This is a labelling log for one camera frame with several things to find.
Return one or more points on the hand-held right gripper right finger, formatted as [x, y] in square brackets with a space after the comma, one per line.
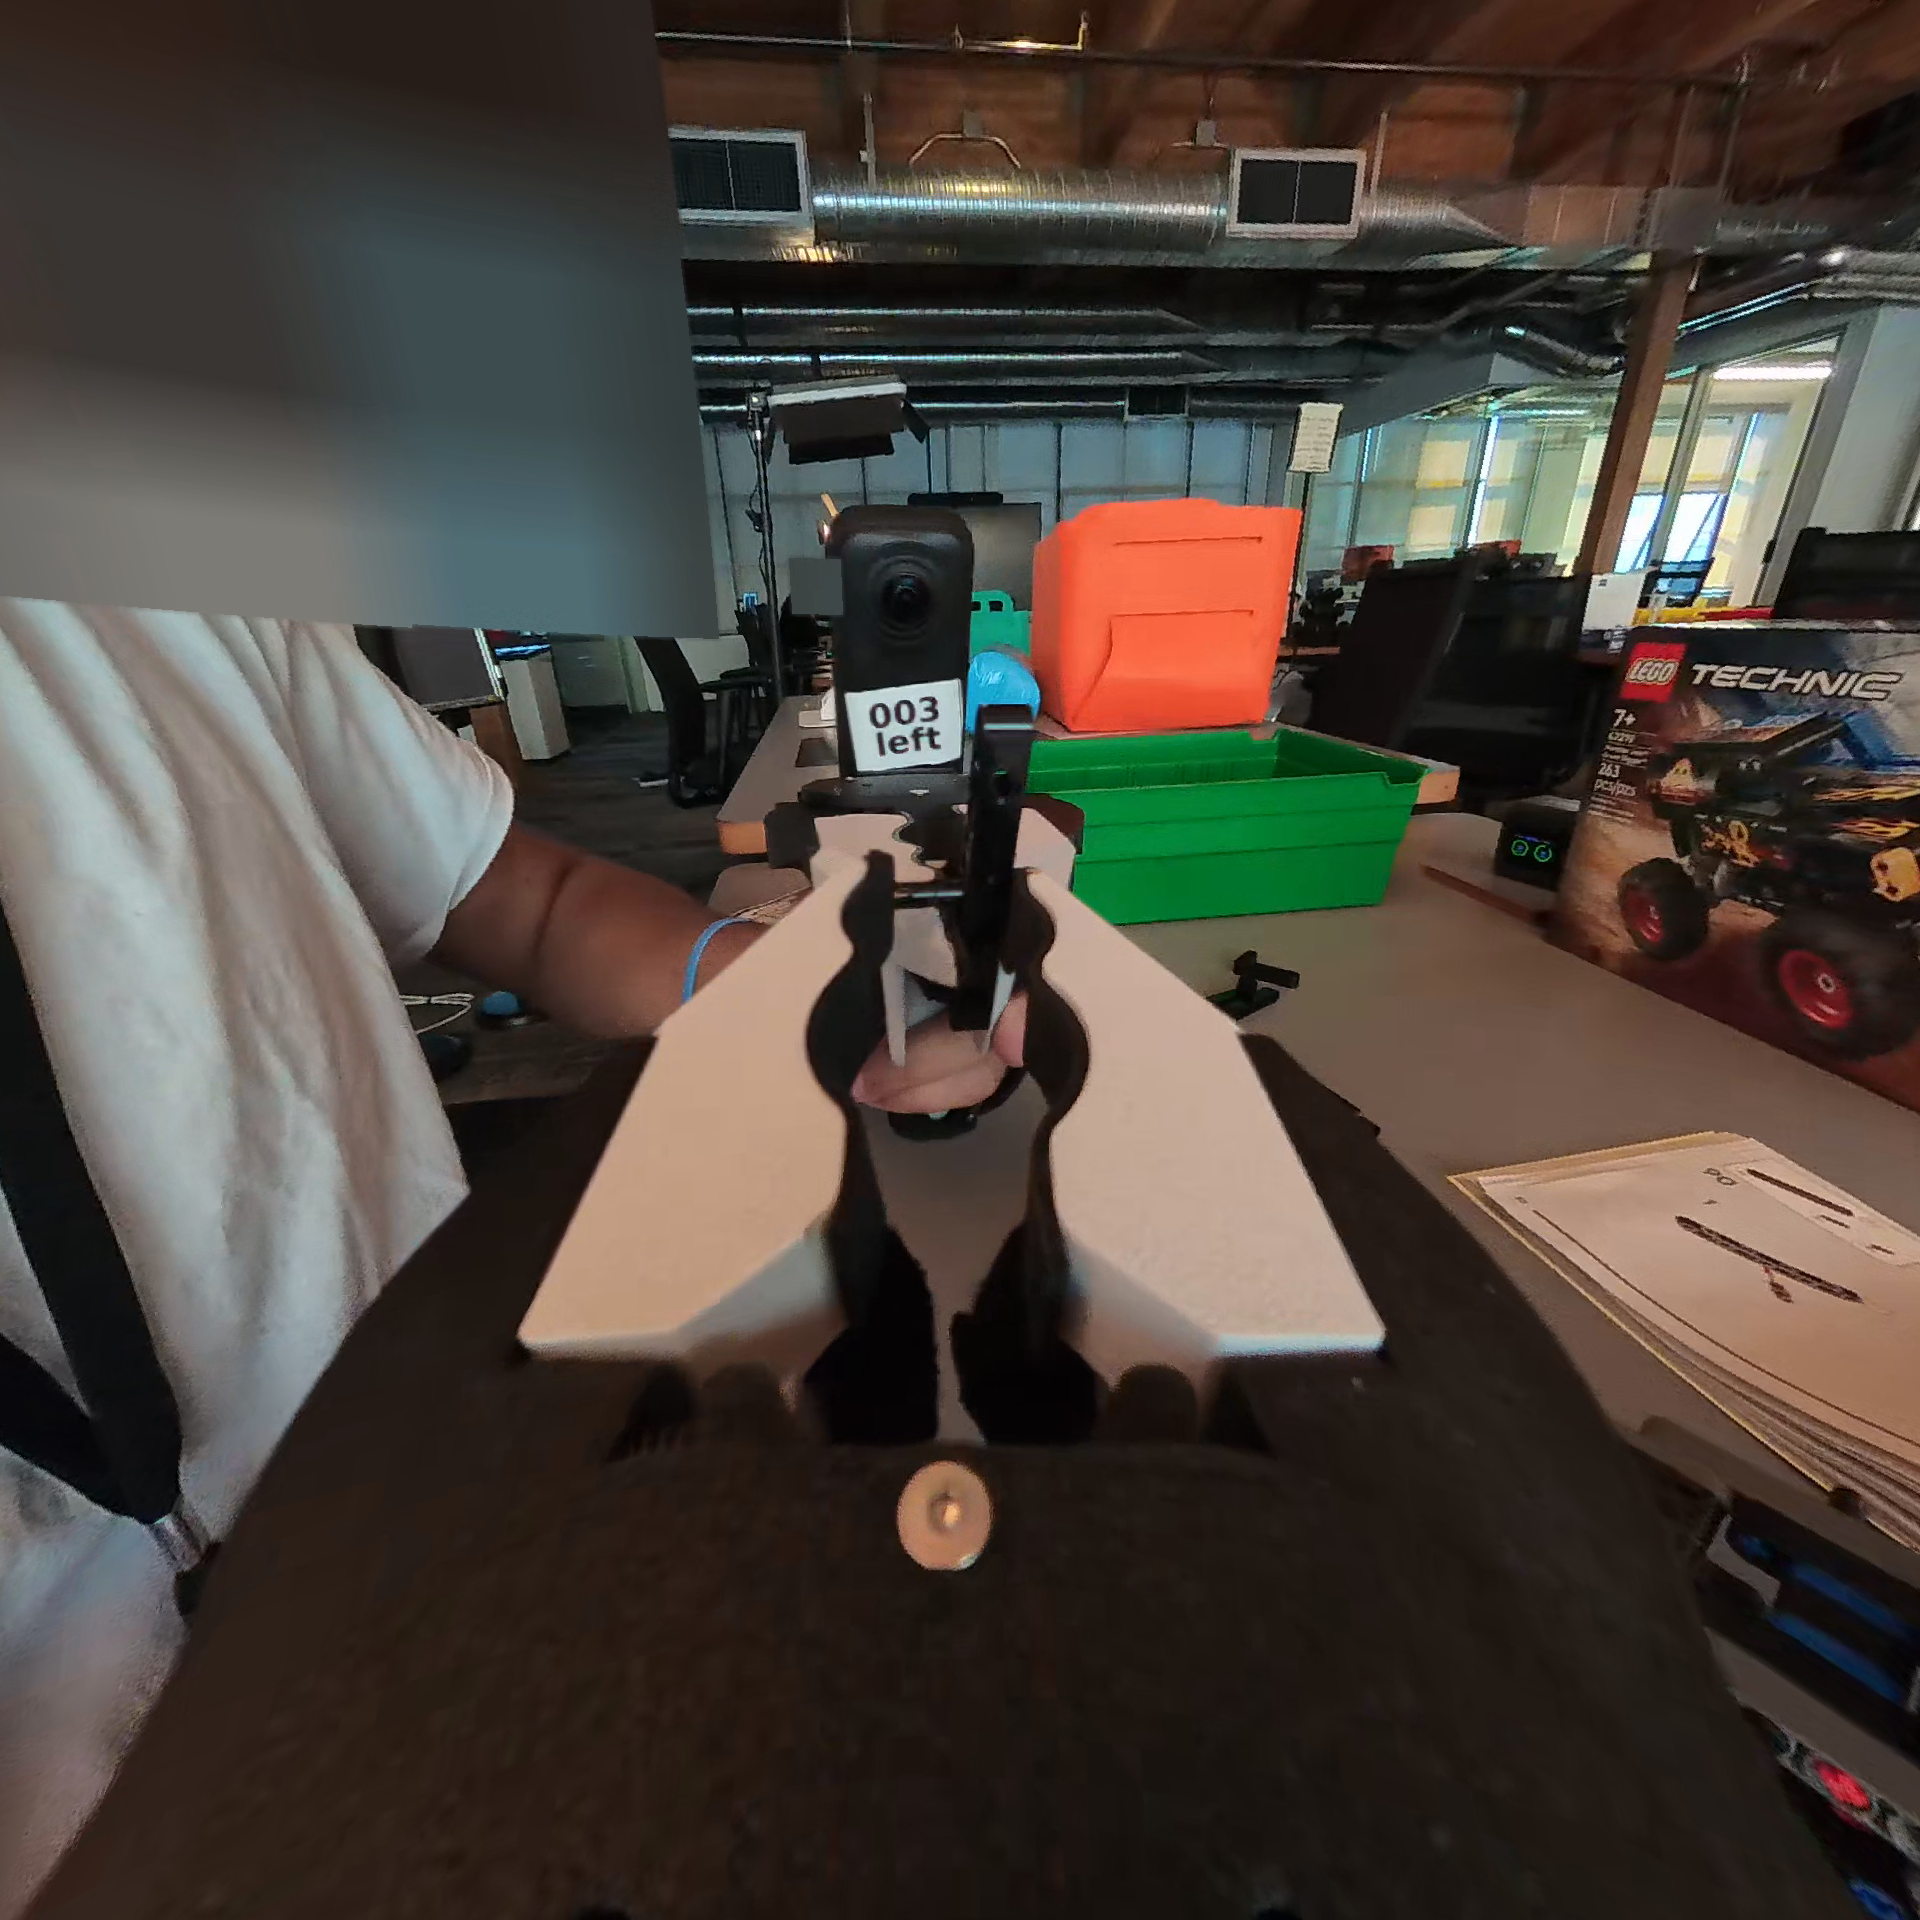
[1200, 1200]

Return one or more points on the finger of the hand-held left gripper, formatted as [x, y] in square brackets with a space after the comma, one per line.
[1054, 849]
[855, 842]

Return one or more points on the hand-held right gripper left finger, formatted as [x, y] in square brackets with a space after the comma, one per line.
[707, 1186]

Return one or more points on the long black lego beam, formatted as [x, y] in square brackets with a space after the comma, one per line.
[997, 823]

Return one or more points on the person's left forearm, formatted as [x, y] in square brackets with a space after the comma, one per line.
[600, 933]

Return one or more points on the black angled lego beam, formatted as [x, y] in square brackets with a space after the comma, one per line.
[1251, 983]

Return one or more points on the lego instruction booklet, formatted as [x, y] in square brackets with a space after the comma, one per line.
[1726, 1244]

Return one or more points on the lego set box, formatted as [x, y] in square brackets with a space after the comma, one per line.
[1770, 842]

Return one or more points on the partly built lego truck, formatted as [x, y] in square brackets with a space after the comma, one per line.
[1822, 1599]

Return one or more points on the person's left hand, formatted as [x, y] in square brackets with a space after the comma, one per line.
[931, 1079]

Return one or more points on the blue plastic bag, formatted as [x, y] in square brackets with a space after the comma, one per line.
[1003, 683]

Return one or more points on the green plastic bin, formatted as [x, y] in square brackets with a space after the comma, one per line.
[1228, 842]

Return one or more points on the studio light panel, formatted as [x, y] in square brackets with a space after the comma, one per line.
[839, 412]

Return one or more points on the blue wristband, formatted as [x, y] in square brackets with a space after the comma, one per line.
[697, 962]

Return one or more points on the orange storage box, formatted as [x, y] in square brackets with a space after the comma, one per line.
[1165, 614]

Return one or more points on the white paper sign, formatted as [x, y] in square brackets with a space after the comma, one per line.
[1318, 435]

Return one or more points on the white ceiling air vent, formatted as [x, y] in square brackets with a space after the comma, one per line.
[1296, 194]
[736, 174]

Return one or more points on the small black timer device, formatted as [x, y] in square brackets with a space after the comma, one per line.
[1534, 847]

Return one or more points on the wooden pillar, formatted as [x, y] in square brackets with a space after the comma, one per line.
[1635, 418]

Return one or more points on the silver ventilation duct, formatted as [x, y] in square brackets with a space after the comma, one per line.
[1021, 210]

